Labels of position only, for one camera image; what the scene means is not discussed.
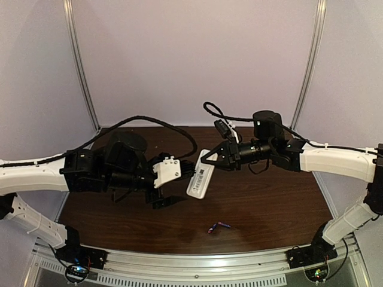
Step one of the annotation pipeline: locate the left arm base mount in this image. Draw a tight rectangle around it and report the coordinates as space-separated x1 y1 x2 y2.
53 226 108 285

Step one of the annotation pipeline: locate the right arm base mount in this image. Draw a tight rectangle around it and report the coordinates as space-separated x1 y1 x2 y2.
285 224 338 283

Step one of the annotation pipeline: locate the left aluminium frame post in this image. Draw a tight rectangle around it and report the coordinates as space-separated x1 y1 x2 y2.
63 0 101 132

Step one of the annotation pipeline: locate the blue aaa battery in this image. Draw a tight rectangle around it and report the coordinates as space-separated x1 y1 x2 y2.
208 222 218 234
217 222 231 228

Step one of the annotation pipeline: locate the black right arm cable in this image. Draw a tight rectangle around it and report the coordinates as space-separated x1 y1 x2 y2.
203 101 378 156

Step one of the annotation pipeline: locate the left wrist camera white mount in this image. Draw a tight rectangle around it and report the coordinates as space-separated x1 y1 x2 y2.
153 156 181 188

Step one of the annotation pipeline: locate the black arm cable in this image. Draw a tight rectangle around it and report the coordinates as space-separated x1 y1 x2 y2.
0 116 200 168
203 101 378 156

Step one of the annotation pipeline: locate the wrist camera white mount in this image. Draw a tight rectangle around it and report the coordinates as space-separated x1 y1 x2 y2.
214 120 239 144
153 156 181 188

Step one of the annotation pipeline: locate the front aluminium rail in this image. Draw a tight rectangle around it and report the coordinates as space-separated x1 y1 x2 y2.
29 242 369 287

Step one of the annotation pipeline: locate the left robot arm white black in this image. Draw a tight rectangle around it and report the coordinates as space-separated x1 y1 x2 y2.
1 132 195 261

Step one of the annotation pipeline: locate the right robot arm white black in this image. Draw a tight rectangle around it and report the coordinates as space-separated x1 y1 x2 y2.
200 110 382 251

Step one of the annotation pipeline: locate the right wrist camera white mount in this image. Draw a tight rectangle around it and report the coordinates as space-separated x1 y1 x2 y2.
214 120 239 144

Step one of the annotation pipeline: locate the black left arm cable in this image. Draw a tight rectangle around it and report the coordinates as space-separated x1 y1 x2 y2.
0 116 200 168

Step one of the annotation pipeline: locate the aluminium frame post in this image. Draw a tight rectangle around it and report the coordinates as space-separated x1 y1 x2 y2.
290 0 327 130
63 0 101 132

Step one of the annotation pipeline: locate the right aluminium frame post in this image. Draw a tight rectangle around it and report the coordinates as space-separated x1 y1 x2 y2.
290 0 327 130

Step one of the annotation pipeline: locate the white remote control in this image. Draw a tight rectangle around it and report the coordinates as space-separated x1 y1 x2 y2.
186 149 215 200

